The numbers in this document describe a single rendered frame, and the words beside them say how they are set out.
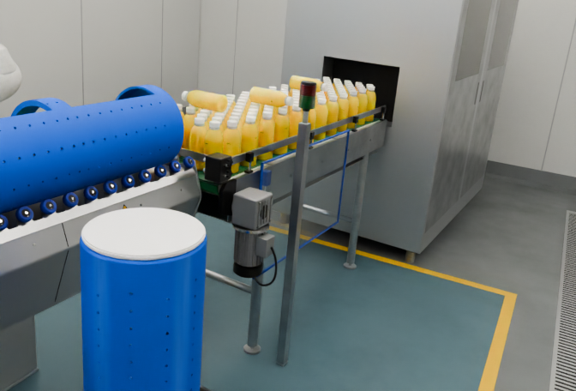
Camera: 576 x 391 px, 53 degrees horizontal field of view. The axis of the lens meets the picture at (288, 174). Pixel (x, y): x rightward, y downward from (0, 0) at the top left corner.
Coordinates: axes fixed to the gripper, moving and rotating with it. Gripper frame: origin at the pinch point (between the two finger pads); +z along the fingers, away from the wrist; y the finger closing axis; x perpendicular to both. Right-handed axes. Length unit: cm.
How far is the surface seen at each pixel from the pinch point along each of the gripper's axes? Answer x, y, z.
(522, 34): 156, -408, 91
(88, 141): 16, 40, 36
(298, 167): 55, -33, 72
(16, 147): 11, 61, 31
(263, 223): 49, -8, 85
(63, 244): 12, 54, 63
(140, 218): 45, 62, 45
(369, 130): 65, -136, 93
